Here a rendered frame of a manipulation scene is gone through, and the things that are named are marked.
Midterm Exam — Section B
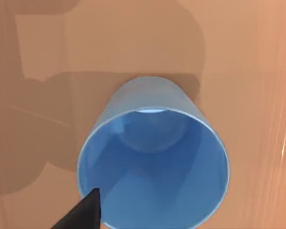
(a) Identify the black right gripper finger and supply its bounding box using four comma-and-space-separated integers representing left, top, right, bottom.
49, 187, 102, 229

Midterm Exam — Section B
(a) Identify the wooden surface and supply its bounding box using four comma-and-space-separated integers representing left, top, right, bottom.
0, 0, 286, 229

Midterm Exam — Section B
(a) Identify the blue cup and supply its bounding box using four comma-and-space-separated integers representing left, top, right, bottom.
76, 76, 230, 229

